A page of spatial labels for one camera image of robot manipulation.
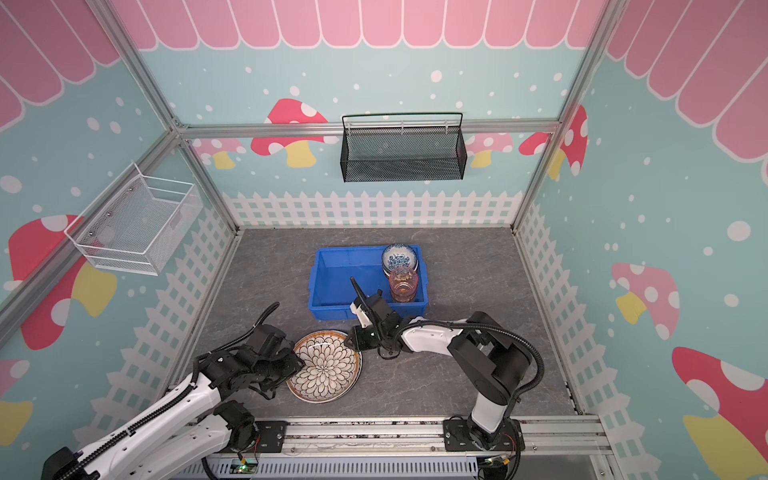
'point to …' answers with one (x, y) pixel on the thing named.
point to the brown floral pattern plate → (332, 371)
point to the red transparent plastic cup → (403, 281)
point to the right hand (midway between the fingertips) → (344, 342)
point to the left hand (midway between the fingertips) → (300, 373)
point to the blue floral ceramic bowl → (399, 255)
